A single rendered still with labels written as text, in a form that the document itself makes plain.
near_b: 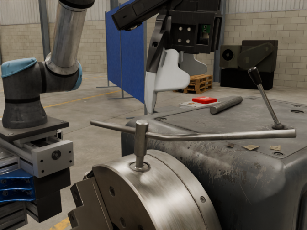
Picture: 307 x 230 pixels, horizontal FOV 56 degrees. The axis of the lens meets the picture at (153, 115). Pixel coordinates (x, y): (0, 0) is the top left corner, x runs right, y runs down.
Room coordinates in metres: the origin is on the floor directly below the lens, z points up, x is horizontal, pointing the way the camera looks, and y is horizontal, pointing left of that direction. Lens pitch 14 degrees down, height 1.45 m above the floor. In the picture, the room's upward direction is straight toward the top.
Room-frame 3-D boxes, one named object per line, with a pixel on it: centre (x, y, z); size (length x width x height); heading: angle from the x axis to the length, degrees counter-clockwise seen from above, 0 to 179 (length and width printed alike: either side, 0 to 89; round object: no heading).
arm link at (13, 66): (1.02, 0.47, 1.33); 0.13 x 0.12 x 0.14; 122
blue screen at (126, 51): (7.41, 0.81, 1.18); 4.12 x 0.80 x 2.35; 19
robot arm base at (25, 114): (1.02, 0.47, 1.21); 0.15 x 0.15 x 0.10
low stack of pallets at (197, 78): (8.73, -1.21, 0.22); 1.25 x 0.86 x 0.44; 150
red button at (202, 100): (0.95, -0.17, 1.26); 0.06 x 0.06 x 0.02; 40
